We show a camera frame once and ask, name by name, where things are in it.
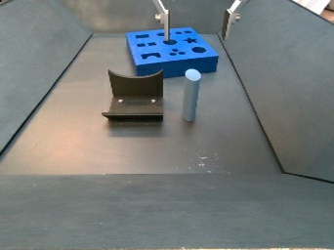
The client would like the light blue oval cylinder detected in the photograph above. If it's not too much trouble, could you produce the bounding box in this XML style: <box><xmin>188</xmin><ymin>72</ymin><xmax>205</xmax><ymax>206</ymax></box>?
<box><xmin>182</xmin><ymin>68</ymin><xmax>200</xmax><ymax>122</ymax></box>

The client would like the black curved holder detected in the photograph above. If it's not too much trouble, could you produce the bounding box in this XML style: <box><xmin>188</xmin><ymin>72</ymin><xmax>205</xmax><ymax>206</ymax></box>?
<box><xmin>101</xmin><ymin>71</ymin><xmax>164</xmax><ymax>120</ymax></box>

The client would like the blue foam shape board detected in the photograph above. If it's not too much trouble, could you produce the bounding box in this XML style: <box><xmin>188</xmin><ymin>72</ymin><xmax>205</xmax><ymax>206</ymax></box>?
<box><xmin>125</xmin><ymin>27</ymin><xmax>218</xmax><ymax>78</ymax></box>

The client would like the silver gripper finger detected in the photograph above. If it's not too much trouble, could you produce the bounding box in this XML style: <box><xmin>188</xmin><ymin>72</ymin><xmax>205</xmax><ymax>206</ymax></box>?
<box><xmin>150</xmin><ymin>0</ymin><xmax>169</xmax><ymax>41</ymax></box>
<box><xmin>221</xmin><ymin>0</ymin><xmax>243</xmax><ymax>39</ymax></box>

